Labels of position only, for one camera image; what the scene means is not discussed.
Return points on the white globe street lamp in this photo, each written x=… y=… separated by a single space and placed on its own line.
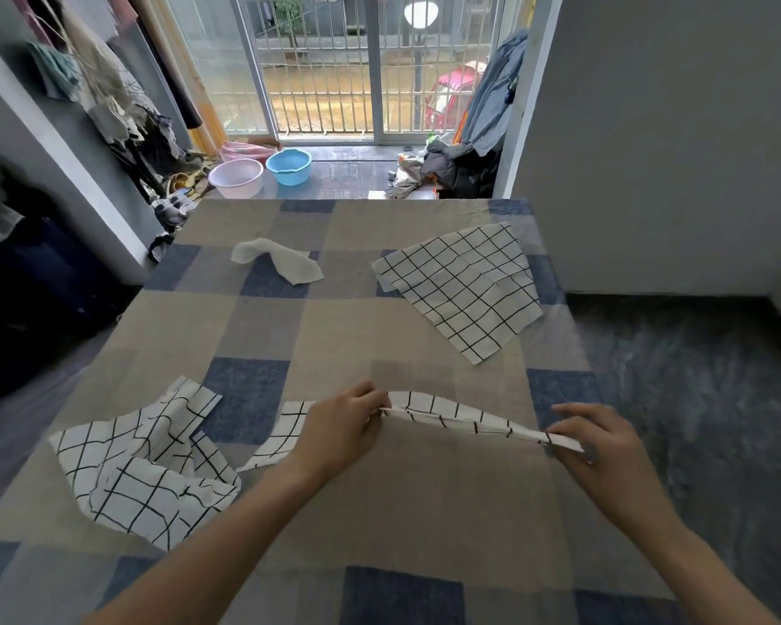
x=421 y=14

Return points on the person's left forearm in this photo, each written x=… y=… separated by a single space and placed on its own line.
x=215 y=553

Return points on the pile of shoes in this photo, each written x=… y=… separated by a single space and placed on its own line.
x=182 y=201

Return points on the blue beige plaid tablecloth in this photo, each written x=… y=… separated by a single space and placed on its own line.
x=338 y=331

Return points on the rack of hanging clothes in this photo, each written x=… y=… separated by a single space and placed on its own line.
x=117 y=104

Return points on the deep pink basin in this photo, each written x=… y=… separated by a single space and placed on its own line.
x=244 y=150

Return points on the dark blue suitcase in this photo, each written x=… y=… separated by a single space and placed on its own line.
x=52 y=279

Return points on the yellow curtain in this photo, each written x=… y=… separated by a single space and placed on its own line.
x=189 y=78

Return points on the red car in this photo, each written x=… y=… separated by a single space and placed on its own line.
x=452 y=97

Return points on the person's right hand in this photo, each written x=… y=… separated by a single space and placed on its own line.
x=612 y=475

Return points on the blue-grey hanging garment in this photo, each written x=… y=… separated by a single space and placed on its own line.
x=494 y=97

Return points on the pale pink basin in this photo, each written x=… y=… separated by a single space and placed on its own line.
x=236 y=178

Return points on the person's left hand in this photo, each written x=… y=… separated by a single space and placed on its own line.
x=338 y=432

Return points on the blue basin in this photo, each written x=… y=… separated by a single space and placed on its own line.
x=289 y=167

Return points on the white black-checked cloth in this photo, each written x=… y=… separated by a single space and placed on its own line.
x=143 y=481
x=462 y=292
x=280 y=432

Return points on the plain white cloth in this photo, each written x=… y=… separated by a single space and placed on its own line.
x=293 y=266

